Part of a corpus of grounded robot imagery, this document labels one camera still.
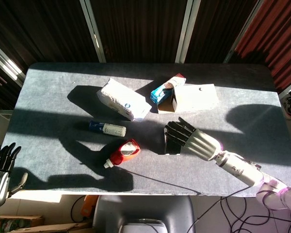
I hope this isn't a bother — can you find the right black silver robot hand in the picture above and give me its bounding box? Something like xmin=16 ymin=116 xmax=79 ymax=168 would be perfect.
xmin=164 ymin=116 xmax=222 ymax=162

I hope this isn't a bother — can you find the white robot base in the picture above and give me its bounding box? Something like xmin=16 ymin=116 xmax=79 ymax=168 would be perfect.
xmin=118 ymin=218 xmax=167 ymax=233

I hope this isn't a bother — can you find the white cardboard box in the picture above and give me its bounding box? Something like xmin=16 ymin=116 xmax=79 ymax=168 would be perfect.
xmin=157 ymin=83 xmax=220 ymax=115

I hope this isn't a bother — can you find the brown cardboard box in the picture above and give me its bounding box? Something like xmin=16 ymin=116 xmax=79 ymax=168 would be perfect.
xmin=0 ymin=214 xmax=93 ymax=233

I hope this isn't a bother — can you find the blue snack package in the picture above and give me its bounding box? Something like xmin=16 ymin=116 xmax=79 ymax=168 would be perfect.
xmin=150 ymin=73 xmax=187 ymax=106

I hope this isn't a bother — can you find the grey-blue table cloth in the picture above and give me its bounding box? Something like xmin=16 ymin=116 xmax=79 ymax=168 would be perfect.
xmin=0 ymin=62 xmax=291 ymax=198

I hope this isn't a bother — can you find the red bottle with white cap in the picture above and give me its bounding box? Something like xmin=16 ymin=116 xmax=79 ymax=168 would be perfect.
xmin=103 ymin=138 xmax=142 ymax=169

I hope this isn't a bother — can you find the grey chair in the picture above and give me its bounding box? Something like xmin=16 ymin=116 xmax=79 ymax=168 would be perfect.
xmin=93 ymin=195 xmax=196 ymax=233

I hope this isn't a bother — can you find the white tissue pack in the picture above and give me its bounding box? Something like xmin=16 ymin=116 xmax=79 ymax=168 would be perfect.
xmin=97 ymin=77 xmax=153 ymax=122

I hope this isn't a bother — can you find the blue and white tube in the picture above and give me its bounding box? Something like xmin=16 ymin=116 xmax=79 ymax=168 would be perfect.
xmin=88 ymin=120 xmax=127 ymax=138

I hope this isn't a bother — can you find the orange device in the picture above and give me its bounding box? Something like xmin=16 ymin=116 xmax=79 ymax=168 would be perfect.
xmin=80 ymin=195 xmax=99 ymax=217

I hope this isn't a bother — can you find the dark brown curtain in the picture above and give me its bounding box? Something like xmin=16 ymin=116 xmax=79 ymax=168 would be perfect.
xmin=92 ymin=0 xmax=187 ymax=64
xmin=185 ymin=0 xmax=259 ymax=64
xmin=0 ymin=0 xmax=99 ymax=110

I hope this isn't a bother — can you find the orange-red curtain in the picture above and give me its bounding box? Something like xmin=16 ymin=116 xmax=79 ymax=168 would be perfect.
xmin=234 ymin=0 xmax=291 ymax=93

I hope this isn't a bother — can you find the black cable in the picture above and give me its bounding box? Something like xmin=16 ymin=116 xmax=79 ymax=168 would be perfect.
xmin=219 ymin=196 xmax=291 ymax=233
xmin=187 ymin=186 xmax=252 ymax=233

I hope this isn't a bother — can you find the white window frame post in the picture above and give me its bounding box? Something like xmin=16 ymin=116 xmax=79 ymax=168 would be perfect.
xmin=175 ymin=0 xmax=194 ymax=64
xmin=224 ymin=0 xmax=265 ymax=64
xmin=79 ymin=0 xmax=107 ymax=64

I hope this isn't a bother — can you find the white window frame rail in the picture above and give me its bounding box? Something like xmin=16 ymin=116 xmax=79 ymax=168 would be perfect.
xmin=0 ymin=38 xmax=26 ymax=87

